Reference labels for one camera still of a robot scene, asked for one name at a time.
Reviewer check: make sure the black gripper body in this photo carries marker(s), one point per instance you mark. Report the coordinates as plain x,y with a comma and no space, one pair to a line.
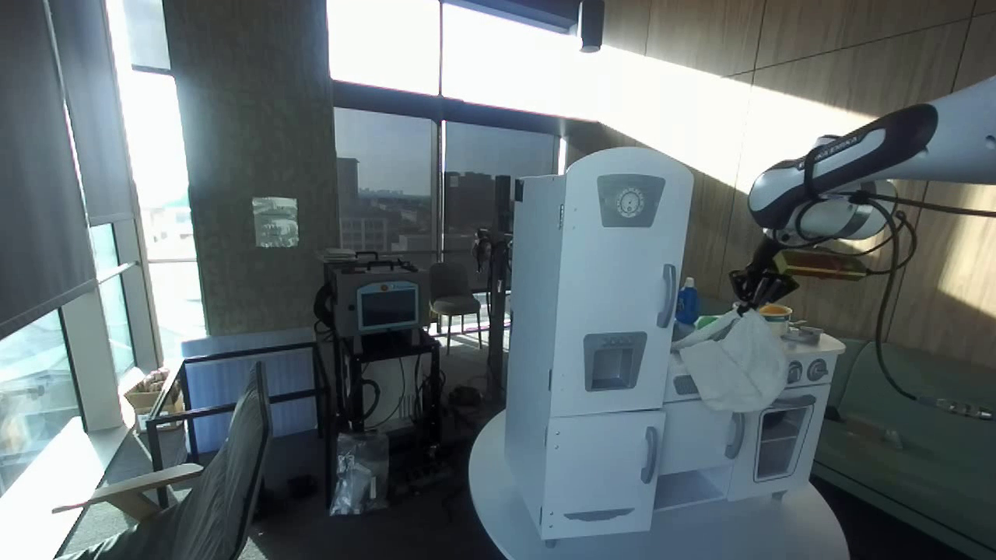
770,269

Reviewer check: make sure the white towel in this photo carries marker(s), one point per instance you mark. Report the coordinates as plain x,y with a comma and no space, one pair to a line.
737,367

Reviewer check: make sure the white toy fridge tall door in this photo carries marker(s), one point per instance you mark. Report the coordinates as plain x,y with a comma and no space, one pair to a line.
624,290

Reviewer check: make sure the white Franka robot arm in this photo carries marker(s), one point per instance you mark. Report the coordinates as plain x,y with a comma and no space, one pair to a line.
936,142

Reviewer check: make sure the white bowl with yellow food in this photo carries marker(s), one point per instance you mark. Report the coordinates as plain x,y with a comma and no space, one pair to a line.
775,313

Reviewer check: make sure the green toy item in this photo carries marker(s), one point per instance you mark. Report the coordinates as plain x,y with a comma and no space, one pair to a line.
711,325

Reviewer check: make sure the small metal toy pan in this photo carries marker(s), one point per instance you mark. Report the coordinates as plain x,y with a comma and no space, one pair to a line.
804,333

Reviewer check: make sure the blue bottle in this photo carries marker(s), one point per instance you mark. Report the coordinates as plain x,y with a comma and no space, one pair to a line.
686,303

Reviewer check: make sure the toy oven door with window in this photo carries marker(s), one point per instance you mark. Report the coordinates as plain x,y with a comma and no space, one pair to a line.
782,440

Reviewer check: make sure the white toy kitchen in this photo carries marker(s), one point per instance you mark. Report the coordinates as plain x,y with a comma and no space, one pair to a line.
541,313

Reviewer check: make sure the white toy fridge short door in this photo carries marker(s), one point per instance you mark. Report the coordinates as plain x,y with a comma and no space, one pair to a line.
601,472

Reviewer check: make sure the round white table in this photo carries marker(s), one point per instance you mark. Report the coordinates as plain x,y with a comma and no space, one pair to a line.
728,531

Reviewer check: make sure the black hanging fixture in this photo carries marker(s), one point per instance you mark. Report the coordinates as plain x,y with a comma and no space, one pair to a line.
592,23

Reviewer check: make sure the grey machine with screen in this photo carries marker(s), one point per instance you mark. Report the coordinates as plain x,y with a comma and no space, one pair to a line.
379,303

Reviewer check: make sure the black metal cart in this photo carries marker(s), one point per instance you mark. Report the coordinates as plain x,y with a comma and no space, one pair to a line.
345,415

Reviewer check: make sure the white plastic bag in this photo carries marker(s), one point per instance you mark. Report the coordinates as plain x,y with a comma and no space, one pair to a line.
360,474

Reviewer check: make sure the small poster on pillar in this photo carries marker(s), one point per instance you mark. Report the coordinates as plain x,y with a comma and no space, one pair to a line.
275,221

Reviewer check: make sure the wooden folding chair dark fabric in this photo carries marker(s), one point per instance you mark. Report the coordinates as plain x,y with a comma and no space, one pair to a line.
223,485

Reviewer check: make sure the small wicker basket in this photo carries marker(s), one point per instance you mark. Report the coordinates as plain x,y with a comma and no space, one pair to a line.
144,394

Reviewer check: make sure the dark roller blind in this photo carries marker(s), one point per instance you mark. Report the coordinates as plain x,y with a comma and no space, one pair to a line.
43,158

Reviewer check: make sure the black frame rack pale panel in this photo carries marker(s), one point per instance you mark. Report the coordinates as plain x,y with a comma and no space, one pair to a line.
251,390

